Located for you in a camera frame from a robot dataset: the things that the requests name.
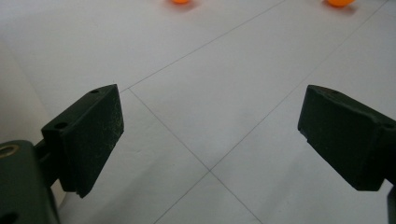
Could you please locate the orange ball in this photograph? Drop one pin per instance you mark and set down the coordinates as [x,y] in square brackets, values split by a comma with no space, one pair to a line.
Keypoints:
[339,2]
[180,1]

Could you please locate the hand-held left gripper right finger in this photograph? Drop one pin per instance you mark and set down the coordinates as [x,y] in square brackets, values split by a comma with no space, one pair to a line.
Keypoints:
[345,133]

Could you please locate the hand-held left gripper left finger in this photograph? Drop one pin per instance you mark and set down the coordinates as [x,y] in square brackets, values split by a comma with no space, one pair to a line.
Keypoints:
[90,133]

